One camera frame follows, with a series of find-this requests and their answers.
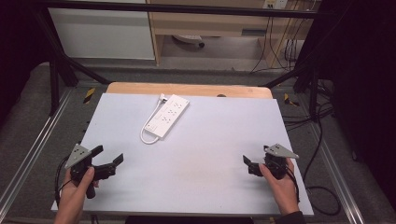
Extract aluminium rail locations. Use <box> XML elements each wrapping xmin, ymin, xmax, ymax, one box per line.
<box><xmin>306</xmin><ymin>120</ymin><xmax>365</xmax><ymax>224</ymax></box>
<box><xmin>0</xmin><ymin>88</ymin><xmax>74</xmax><ymax>216</ymax></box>

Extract black hanging cables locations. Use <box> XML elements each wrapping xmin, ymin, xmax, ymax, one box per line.
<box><xmin>248</xmin><ymin>7</ymin><xmax>316</xmax><ymax>75</ymax></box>

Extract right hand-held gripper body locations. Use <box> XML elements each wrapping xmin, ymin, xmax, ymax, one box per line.
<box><xmin>247</xmin><ymin>143</ymin><xmax>300</xmax><ymax>181</ymax></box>

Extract wooden desk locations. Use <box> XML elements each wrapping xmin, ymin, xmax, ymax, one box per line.
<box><xmin>146</xmin><ymin>0</ymin><xmax>316</xmax><ymax>68</ymax></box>

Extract person's left hand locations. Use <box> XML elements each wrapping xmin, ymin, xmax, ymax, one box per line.
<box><xmin>54</xmin><ymin>166</ymin><xmax>100</xmax><ymax>216</ymax></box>

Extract person's right hand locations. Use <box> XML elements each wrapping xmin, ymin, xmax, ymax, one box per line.
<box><xmin>258</xmin><ymin>157</ymin><xmax>301</xmax><ymax>216</ymax></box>

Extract white power strip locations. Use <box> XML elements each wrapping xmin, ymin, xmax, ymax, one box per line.
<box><xmin>144</xmin><ymin>93</ymin><xmax>191</xmax><ymax>139</ymax></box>

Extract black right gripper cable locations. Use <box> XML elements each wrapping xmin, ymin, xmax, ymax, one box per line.
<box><xmin>284</xmin><ymin>166</ymin><xmax>302</xmax><ymax>204</ymax></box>

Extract black floor cables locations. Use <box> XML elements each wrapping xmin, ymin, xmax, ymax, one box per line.
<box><xmin>281</xmin><ymin>78</ymin><xmax>359</xmax><ymax>217</ymax></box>

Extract black metal frame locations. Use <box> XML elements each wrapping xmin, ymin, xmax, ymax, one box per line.
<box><xmin>31</xmin><ymin>0</ymin><xmax>331</xmax><ymax>118</ymax></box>

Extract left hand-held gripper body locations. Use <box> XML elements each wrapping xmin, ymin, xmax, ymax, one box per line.
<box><xmin>64</xmin><ymin>143</ymin><xmax>118</xmax><ymax>200</ymax></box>

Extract yellow black tape marker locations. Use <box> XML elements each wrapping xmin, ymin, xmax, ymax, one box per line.
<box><xmin>283</xmin><ymin>92</ymin><xmax>301</xmax><ymax>107</ymax></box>
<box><xmin>82</xmin><ymin>87</ymin><xmax>96</xmax><ymax>105</ymax></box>

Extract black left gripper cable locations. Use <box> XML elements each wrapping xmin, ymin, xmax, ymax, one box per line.
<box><xmin>54</xmin><ymin>155</ymin><xmax>74</xmax><ymax>208</ymax></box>

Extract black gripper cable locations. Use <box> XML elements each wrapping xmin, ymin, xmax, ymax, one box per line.
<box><xmin>54</xmin><ymin>155</ymin><xmax>74</xmax><ymax>208</ymax></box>
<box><xmin>284</xmin><ymin>166</ymin><xmax>302</xmax><ymax>204</ymax></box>

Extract white wall socket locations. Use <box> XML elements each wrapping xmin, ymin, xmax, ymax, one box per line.
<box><xmin>262</xmin><ymin>0</ymin><xmax>289</xmax><ymax>9</ymax></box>

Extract wooden table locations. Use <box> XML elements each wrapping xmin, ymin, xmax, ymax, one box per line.
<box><xmin>106</xmin><ymin>81</ymin><xmax>275</xmax><ymax>100</ymax></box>

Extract white device under desk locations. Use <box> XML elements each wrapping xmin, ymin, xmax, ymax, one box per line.
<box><xmin>172</xmin><ymin>34</ymin><xmax>206</xmax><ymax>49</ymax></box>

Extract white cabinet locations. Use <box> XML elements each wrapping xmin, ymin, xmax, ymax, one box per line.
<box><xmin>48</xmin><ymin>0</ymin><xmax>156</xmax><ymax>61</ymax></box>

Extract white power strip cable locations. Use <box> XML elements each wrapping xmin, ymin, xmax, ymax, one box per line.
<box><xmin>139</xmin><ymin>98</ymin><xmax>166</xmax><ymax>146</ymax></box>

